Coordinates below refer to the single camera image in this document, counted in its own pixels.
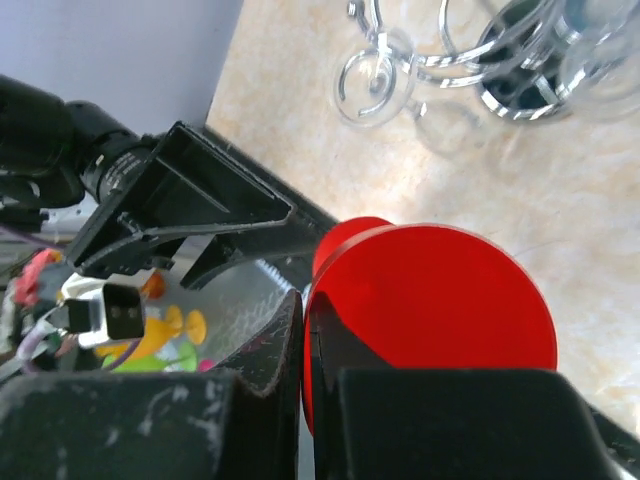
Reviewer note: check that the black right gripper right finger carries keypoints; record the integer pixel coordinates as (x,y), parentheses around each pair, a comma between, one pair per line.
(372,421)

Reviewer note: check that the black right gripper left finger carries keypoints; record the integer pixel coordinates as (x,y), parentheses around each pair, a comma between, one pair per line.
(239,420)

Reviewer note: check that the clear wine glass front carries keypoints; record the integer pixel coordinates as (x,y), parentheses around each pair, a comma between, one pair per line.
(375,77)

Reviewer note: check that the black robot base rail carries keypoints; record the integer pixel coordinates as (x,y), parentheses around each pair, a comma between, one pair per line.
(288,243)

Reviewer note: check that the clear wine glass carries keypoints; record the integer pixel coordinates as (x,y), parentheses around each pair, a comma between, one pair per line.
(375,77)
(599,72)

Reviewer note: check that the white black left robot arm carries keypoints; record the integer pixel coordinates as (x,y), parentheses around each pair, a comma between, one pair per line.
(39,166)

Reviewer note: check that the clear wine glass right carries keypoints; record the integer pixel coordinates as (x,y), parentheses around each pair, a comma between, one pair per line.
(599,72)

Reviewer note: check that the red plastic wine glass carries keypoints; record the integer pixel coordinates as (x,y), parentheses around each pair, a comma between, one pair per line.
(429,296)

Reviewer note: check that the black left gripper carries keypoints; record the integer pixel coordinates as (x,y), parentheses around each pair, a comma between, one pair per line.
(192,188)

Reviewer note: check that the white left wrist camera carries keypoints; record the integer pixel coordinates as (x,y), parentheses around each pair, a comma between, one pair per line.
(101,313)

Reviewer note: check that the chrome wire wine glass rack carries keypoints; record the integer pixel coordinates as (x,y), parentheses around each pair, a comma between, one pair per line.
(514,66)

